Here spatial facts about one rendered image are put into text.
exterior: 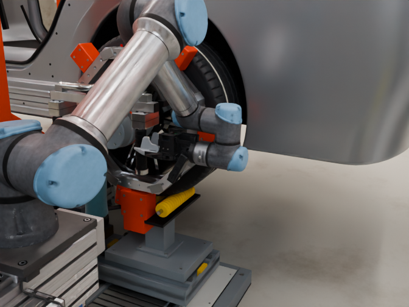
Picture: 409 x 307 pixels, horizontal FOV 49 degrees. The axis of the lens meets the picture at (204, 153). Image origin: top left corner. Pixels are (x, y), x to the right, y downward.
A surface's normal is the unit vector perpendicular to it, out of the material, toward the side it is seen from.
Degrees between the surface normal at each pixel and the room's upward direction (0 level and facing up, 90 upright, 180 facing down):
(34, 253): 0
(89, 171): 95
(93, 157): 95
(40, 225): 72
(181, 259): 0
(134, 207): 90
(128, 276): 90
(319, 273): 0
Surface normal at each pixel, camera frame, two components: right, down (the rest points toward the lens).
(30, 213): 0.67, -0.06
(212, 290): 0.03, -0.95
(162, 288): -0.42, 0.27
